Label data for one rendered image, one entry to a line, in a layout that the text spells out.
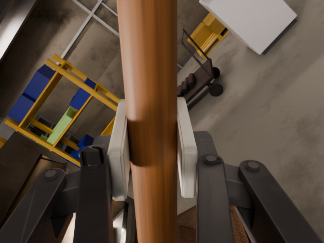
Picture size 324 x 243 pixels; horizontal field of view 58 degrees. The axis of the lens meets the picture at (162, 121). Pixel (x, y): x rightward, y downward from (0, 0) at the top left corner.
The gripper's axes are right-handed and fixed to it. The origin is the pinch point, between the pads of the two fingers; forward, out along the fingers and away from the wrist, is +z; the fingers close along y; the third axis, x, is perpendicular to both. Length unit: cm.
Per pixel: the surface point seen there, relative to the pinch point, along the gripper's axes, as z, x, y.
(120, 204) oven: 149, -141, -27
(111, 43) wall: 687, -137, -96
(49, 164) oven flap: 144, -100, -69
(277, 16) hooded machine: 400, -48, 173
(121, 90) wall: 684, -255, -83
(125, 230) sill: 125, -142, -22
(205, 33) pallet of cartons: 642, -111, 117
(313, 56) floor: 309, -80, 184
